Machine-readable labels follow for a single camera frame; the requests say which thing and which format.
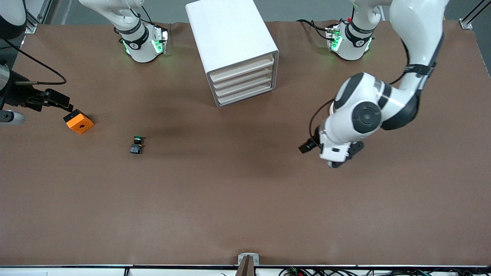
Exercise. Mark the grey metal mount bracket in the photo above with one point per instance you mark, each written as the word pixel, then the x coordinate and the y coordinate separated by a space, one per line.
pixel 248 256

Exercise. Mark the white drawer cabinet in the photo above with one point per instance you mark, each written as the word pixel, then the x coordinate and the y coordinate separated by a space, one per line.
pixel 230 34

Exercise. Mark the white plastic drawer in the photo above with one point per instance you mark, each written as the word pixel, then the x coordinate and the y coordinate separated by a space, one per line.
pixel 241 68
pixel 245 94
pixel 243 85
pixel 241 76

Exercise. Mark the orange box with hole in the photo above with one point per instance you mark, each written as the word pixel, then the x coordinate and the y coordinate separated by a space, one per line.
pixel 79 122

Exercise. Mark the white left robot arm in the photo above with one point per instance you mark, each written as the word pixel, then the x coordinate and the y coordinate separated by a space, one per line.
pixel 364 115

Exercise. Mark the white table edge rail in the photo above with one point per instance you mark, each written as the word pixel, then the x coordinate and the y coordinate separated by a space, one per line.
pixel 76 271

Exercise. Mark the brown table mat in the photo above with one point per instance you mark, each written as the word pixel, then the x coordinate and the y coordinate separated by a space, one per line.
pixel 245 191

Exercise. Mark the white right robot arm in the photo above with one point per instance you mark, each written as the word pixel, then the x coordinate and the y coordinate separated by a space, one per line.
pixel 140 44

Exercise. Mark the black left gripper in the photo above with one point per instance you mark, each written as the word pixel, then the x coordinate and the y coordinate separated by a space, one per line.
pixel 315 142

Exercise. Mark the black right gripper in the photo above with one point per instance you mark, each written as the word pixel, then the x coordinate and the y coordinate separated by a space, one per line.
pixel 16 95

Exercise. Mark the green push button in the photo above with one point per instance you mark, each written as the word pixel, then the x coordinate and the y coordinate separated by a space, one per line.
pixel 137 144

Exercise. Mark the aluminium frame profile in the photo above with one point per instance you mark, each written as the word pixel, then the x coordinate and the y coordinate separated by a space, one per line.
pixel 470 21
pixel 38 17

